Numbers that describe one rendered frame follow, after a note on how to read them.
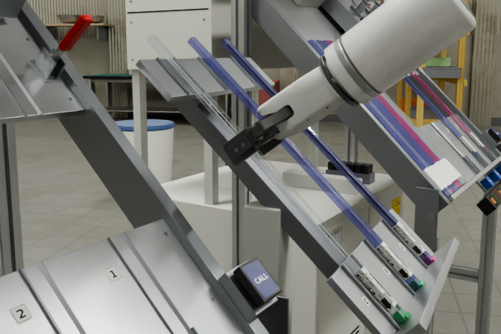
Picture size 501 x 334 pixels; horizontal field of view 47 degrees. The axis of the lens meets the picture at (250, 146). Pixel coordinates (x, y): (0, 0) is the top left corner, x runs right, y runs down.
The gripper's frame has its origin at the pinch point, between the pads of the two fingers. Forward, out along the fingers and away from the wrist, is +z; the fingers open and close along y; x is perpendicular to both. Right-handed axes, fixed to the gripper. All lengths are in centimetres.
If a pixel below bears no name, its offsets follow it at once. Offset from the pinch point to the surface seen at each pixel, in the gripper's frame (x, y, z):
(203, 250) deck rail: 8.5, 11.8, 7.0
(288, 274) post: 18.4, -12.1, 12.6
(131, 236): 2.9, 18.3, 9.7
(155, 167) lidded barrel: -63, -255, 194
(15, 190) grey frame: -16.7, 2.5, 39.1
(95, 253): 2.8, 24.0, 10.3
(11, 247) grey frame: -9.6, 3.1, 45.5
